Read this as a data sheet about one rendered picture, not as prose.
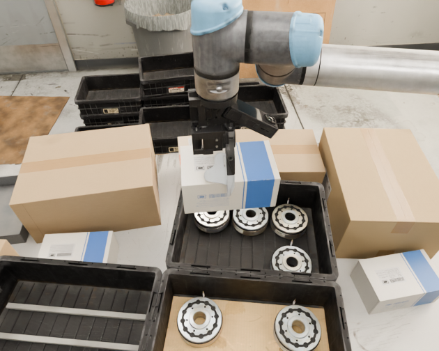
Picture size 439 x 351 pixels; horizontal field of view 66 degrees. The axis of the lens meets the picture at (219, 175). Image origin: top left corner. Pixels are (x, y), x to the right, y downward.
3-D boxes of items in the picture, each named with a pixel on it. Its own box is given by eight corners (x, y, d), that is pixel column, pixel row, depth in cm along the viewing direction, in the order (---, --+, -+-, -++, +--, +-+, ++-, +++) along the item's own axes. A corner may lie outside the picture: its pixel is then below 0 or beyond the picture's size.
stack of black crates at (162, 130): (209, 146, 224) (208, 103, 200) (213, 179, 204) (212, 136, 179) (148, 150, 222) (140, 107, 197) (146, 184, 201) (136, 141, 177)
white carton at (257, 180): (265, 168, 83) (268, 140, 76) (275, 206, 74) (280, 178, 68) (182, 174, 81) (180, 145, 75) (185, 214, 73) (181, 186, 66)
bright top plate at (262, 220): (268, 203, 100) (268, 202, 99) (267, 232, 93) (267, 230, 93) (234, 200, 101) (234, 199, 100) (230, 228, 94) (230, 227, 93)
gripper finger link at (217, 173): (205, 197, 68) (201, 152, 66) (234, 195, 68) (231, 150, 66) (205, 201, 65) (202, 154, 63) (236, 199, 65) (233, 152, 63)
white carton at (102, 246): (119, 246, 108) (113, 230, 101) (113, 281, 99) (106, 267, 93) (55, 250, 107) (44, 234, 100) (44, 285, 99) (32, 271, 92)
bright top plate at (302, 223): (304, 205, 99) (305, 204, 99) (309, 234, 93) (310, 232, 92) (270, 204, 100) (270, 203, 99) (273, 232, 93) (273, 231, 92)
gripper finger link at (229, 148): (224, 172, 67) (221, 129, 66) (233, 171, 68) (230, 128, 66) (226, 177, 63) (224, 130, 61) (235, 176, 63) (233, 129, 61)
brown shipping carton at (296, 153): (304, 160, 135) (312, 129, 124) (316, 203, 120) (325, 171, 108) (230, 160, 135) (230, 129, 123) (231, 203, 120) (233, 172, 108)
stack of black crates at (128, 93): (150, 114, 249) (143, 72, 224) (149, 141, 228) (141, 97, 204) (95, 118, 246) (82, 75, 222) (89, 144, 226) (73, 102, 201)
